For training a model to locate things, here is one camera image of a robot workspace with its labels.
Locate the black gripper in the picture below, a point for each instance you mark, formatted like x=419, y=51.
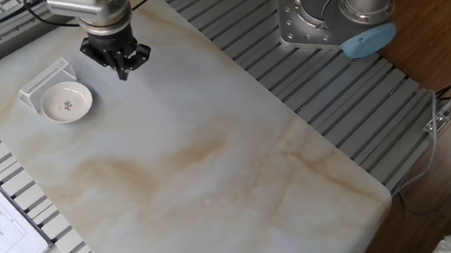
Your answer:
x=110, y=43

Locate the white plate with flower print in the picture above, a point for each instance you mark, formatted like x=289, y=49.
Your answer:
x=67, y=103

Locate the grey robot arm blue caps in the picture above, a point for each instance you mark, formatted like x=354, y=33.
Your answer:
x=368, y=1

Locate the white plastic dish rack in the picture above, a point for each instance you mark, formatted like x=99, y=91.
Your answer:
x=41, y=82

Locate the marble pattern board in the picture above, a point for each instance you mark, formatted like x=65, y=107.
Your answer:
x=243, y=190

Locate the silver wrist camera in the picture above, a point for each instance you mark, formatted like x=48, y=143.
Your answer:
x=70, y=10

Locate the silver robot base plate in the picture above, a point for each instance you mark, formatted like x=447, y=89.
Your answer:
x=303, y=34

